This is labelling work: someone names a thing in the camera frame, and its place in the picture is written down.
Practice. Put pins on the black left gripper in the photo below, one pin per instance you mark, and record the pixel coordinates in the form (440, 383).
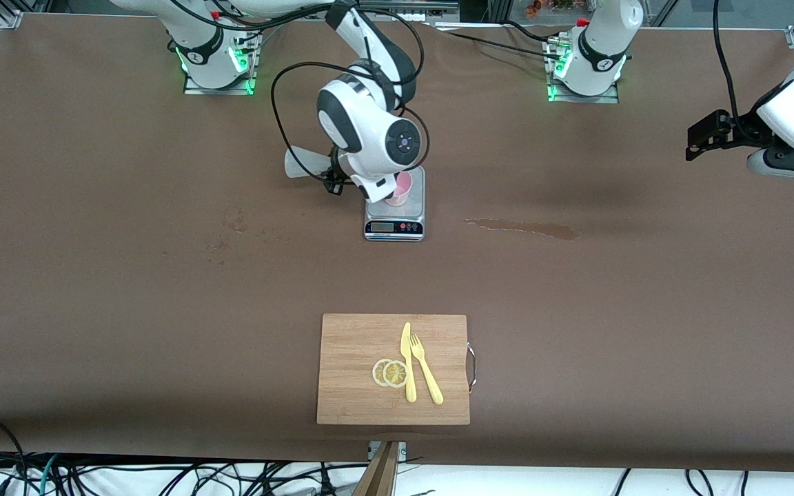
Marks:
(744, 129)

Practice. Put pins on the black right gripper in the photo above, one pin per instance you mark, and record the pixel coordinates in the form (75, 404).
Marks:
(334, 162)

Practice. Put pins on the clear sauce bottle orange cap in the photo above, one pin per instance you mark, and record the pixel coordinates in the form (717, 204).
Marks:
(304, 163)

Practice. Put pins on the pink plastic cup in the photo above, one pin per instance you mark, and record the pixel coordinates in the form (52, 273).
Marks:
(404, 189)

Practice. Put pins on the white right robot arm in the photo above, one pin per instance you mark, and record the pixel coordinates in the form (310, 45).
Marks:
(369, 138)

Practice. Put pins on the silver digital kitchen scale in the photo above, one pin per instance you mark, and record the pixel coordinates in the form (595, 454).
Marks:
(397, 226)

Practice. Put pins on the yellow plastic knife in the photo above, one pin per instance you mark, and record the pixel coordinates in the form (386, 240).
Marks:
(406, 344)

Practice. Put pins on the white power strip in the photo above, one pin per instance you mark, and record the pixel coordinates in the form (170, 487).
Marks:
(407, 15)

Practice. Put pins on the lemon slice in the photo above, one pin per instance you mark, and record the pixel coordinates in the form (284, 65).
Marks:
(395, 374)
(377, 373)

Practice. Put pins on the wooden cutting board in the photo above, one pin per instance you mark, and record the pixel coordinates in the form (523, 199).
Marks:
(349, 386)

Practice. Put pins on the yellow plastic fork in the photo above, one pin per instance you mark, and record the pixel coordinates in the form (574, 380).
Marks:
(428, 375)

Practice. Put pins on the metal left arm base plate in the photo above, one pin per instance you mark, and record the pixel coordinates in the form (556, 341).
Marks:
(604, 98)

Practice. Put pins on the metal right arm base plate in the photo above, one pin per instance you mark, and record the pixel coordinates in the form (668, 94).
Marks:
(194, 88)

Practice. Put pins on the small metal bracket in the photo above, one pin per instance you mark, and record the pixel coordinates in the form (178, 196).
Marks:
(402, 449)

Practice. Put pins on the wooden post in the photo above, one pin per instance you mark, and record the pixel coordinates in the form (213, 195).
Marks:
(380, 475)

